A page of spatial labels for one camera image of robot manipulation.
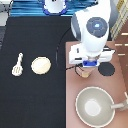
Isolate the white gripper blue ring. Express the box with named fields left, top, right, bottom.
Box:
left=69, top=44, right=115, bottom=67

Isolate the pink pot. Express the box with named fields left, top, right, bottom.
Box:
left=76, top=67, right=94, bottom=78

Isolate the cream round plate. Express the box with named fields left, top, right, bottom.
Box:
left=31, top=57, right=51, bottom=75

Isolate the cream slotted spatula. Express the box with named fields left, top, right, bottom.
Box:
left=12, top=53, right=23, bottom=76

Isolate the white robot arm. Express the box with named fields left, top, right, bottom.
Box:
left=69, top=0, right=114, bottom=67

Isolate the brown stove top board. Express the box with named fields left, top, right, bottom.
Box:
left=64, top=40, right=128, bottom=128

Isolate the black burner bottom right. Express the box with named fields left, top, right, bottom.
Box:
left=98, top=62, right=115, bottom=76

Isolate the grey frying pan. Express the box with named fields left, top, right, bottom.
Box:
left=75, top=87, right=128, bottom=128

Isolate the black table mat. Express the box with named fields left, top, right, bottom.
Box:
left=0, top=16, right=74, bottom=128

